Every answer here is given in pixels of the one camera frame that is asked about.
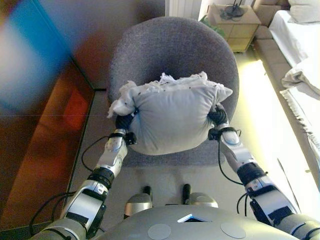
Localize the dark right robot hand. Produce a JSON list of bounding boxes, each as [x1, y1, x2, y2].
[[207, 103, 229, 127]]

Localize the dark left robot hand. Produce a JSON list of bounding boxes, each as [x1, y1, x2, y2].
[[115, 112, 137, 132]]

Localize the white fringed cushion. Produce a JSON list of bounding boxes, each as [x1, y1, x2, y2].
[[108, 71, 234, 156]]

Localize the white sofa pillow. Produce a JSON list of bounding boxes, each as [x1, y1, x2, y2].
[[287, 0, 320, 25]]

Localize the bed with white bedding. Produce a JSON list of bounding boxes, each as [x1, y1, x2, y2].
[[252, 0, 320, 176]]

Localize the silver left robot leg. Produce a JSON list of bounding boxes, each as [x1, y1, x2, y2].
[[123, 185, 154, 221]]

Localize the silver robot leg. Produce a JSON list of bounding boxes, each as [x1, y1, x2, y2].
[[181, 183, 218, 208], [123, 185, 154, 221]]

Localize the grey fabric armchair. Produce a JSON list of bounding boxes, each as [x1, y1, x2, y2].
[[106, 16, 240, 168]]

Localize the green potted plant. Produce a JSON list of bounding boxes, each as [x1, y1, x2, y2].
[[199, 14, 226, 38]]

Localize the white fringed throw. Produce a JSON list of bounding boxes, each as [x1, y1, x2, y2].
[[279, 88, 320, 151]]

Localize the silver right robot leg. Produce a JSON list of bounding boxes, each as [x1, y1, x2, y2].
[[181, 183, 218, 208]]

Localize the beige side cabinet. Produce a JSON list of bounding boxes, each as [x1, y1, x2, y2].
[[206, 3, 262, 53]]

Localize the white crumpled blanket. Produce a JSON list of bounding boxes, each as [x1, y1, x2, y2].
[[268, 9, 320, 98]]

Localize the black stand lamp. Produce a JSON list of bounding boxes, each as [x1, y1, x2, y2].
[[219, 0, 247, 20]]

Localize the grey robot torso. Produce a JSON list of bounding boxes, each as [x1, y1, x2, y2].
[[99, 206, 298, 240]]

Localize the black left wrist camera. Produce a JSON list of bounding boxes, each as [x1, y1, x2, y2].
[[124, 131, 138, 146]]

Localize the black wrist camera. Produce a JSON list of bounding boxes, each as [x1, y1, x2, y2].
[[207, 127, 222, 141], [124, 131, 138, 146]]

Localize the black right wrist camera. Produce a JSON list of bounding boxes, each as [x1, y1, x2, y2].
[[207, 127, 222, 141]]

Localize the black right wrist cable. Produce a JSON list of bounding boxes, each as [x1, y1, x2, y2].
[[217, 139, 245, 186]]

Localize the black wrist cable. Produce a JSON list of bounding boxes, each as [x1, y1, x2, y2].
[[217, 139, 245, 186], [81, 136, 111, 172]]

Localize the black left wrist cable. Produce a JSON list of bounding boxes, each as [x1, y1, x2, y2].
[[81, 136, 111, 172]]

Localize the glossy reflective wall panel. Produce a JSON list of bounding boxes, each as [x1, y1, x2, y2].
[[0, 0, 166, 231]]

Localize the black right upper arm cable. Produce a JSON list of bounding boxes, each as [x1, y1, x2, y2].
[[236, 192, 251, 216]]

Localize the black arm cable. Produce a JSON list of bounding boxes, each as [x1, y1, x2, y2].
[[29, 191, 77, 236], [236, 192, 251, 216]]

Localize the black left upper arm cable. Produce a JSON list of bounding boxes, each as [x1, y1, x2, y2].
[[29, 191, 77, 236]]

